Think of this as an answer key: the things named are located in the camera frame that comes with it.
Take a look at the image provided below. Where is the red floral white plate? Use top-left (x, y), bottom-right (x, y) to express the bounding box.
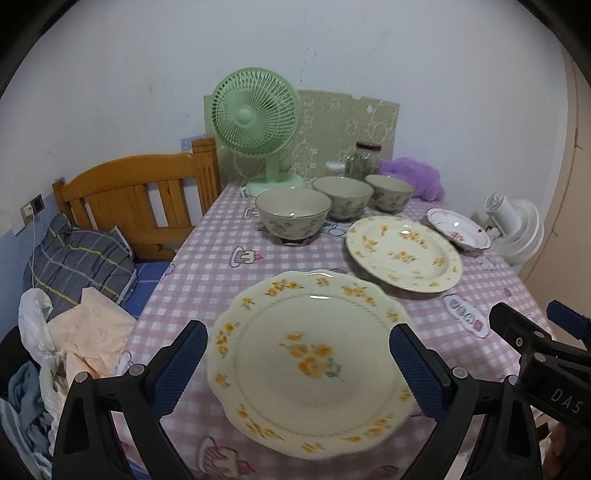
top-left (426, 208), bottom-right (492, 252)

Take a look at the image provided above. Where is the scalloped yellow floral plate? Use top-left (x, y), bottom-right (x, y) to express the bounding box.
top-left (205, 270), bottom-right (417, 460)

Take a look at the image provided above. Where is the round yellow floral plate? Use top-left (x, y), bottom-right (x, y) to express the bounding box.
top-left (346, 216), bottom-right (463, 294)

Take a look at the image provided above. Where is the floral ceramic bowl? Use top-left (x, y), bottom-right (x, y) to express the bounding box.
top-left (365, 174), bottom-right (415, 214)
top-left (254, 187), bottom-right (332, 241)
top-left (311, 176), bottom-right (374, 220)

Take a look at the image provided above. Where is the peach cloth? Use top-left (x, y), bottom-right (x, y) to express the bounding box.
top-left (48, 287), bottom-right (136, 385)

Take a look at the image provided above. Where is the blue clothes pile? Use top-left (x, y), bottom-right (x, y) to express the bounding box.
top-left (1, 361), bottom-right (59, 479)

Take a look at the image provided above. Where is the white clip fan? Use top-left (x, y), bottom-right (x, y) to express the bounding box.
top-left (471, 193), bottom-right (545, 269)

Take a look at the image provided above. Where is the blue bed sheet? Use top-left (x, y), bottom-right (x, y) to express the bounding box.
top-left (123, 261), bottom-right (170, 319)

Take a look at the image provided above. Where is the white plastic bag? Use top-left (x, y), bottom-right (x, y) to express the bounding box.
top-left (18, 288), bottom-right (56, 364)

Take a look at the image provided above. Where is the grey plaid pillow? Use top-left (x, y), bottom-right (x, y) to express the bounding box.
top-left (23, 213), bottom-right (137, 317)

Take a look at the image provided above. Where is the pink checkered tablecloth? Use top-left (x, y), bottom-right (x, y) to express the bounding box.
top-left (128, 185), bottom-right (546, 479)

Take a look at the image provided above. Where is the wooden bed headboard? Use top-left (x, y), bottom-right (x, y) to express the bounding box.
top-left (52, 137), bottom-right (221, 261)

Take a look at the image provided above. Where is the purple plush toy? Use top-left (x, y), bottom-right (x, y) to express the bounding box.
top-left (380, 157), bottom-right (445, 202)

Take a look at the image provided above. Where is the glass jar with lid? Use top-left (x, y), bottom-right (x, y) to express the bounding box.
top-left (345, 141), bottom-right (382, 181)

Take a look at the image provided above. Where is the cotton swab container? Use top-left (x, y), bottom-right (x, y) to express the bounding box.
top-left (325, 160), bottom-right (346, 177)

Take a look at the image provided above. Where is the green desk fan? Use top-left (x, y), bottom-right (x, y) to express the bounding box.
top-left (211, 67), bottom-right (304, 197)

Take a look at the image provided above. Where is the wall power outlet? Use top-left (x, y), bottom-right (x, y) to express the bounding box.
top-left (21, 195), bottom-right (44, 218)

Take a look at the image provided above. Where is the green patterned wall mat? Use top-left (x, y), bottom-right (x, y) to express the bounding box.
top-left (204, 91), bottom-right (400, 184)

